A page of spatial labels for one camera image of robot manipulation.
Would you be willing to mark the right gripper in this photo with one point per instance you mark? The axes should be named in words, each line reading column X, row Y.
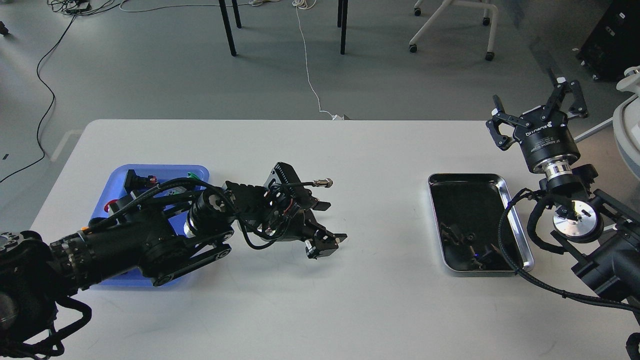
column 547, row 140

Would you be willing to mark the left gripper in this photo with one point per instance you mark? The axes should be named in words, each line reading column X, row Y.
column 289, row 217

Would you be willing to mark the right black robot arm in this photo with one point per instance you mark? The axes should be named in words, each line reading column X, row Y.
column 599, row 231

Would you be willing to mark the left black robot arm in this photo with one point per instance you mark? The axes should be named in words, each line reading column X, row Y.
column 166, row 230

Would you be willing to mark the black equipment case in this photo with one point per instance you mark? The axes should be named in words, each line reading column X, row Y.
column 613, row 45

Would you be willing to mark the metal tray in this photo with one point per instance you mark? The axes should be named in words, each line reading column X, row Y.
column 467, row 210

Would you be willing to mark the white chair base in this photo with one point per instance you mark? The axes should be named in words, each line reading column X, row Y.
column 442, row 21

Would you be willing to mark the blue plastic tray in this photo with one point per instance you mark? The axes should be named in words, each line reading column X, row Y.
column 114, row 189

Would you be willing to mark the black table leg right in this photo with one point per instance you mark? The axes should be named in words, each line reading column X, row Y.
column 342, row 23

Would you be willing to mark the black table leg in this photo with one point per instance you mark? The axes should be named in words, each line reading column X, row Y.
column 227, row 25
column 342, row 23

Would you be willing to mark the red emergency stop button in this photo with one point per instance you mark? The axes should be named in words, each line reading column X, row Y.
column 112, row 206

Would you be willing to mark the black table leg left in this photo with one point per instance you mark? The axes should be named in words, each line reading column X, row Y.
column 227, row 25

